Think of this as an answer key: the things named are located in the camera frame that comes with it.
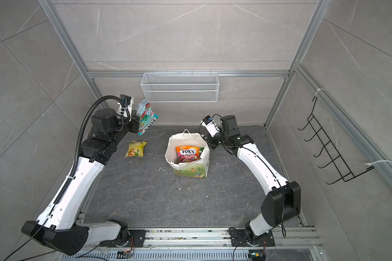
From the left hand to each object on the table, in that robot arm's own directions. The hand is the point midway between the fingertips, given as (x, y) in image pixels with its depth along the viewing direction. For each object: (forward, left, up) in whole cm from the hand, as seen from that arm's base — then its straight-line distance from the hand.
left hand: (135, 109), depth 67 cm
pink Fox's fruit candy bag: (-2, -20, -32) cm, 38 cm away
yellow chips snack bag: (+8, +13, -38) cm, 41 cm away
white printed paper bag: (-13, -25, -29) cm, 41 cm away
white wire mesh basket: (+37, -16, -13) cm, 42 cm away
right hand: (0, -31, -18) cm, 36 cm away
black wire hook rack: (-21, -81, -12) cm, 85 cm away
